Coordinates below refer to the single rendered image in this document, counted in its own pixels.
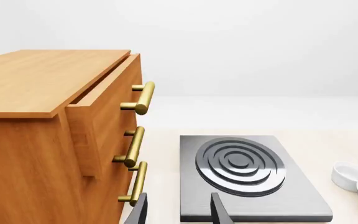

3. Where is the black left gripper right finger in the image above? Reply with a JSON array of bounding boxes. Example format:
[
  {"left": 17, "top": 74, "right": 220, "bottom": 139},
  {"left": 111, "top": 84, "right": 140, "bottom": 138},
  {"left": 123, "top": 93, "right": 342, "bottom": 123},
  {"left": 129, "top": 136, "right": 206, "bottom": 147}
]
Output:
[{"left": 210, "top": 192, "right": 234, "bottom": 224}]

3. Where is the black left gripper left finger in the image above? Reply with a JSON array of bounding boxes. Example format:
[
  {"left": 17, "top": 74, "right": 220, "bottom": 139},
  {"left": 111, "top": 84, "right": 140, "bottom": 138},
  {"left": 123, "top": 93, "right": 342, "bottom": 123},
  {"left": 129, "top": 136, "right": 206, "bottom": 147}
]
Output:
[{"left": 123, "top": 192, "right": 149, "bottom": 224}]

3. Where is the flat black stove plate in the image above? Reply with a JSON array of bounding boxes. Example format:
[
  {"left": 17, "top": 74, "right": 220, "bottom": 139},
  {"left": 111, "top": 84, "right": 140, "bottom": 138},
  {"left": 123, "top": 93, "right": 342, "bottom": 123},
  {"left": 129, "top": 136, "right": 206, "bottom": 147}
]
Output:
[{"left": 178, "top": 134, "right": 334, "bottom": 223}]

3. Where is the white ramekin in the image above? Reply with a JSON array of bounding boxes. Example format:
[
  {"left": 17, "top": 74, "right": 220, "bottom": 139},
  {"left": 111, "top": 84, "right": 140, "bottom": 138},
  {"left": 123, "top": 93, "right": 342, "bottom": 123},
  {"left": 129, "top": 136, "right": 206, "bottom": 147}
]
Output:
[{"left": 331, "top": 161, "right": 358, "bottom": 193}]

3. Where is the wooden drawer, slightly open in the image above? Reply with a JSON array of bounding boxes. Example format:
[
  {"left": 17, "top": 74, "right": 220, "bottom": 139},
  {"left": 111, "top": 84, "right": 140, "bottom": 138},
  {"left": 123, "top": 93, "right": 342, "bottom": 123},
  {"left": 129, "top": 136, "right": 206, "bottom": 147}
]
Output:
[{"left": 64, "top": 53, "right": 143, "bottom": 180}]

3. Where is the wooden cabinet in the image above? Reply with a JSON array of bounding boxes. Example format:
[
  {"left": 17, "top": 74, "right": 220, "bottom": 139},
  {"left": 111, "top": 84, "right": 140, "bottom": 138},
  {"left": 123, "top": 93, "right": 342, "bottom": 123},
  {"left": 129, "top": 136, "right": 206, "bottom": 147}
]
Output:
[{"left": 0, "top": 49, "right": 132, "bottom": 224}]

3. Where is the brass drawer handle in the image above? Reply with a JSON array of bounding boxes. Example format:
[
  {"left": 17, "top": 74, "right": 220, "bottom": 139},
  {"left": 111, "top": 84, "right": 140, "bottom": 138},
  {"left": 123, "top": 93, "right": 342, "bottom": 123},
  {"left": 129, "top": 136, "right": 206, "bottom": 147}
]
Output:
[
  {"left": 119, "top": 81, "right": 156, "bottom": 116},
  {"left": 117, "top": 161, "right": 149, "bottom": 207},
  {"left": 112, "top": 125, "right": 146, "bottom": 168}
]

